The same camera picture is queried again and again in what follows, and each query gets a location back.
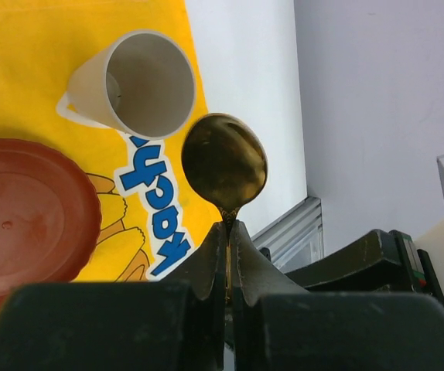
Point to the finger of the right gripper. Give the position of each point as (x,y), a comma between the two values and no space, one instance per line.
(365,264)

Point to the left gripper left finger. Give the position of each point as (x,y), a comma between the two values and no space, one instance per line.
(173,324)

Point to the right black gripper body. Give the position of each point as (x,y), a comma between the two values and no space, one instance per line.
(417,274)

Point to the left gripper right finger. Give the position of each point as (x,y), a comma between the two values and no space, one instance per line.
(279,325)

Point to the yellow pikachu cloth placemat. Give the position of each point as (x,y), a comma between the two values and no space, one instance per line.
(151,219)

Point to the red round plate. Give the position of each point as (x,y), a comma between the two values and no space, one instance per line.
(50,215)

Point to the gold spoon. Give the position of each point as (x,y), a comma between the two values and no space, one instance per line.
(225,164)

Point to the beige paper cup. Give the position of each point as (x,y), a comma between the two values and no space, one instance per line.
(142,84)

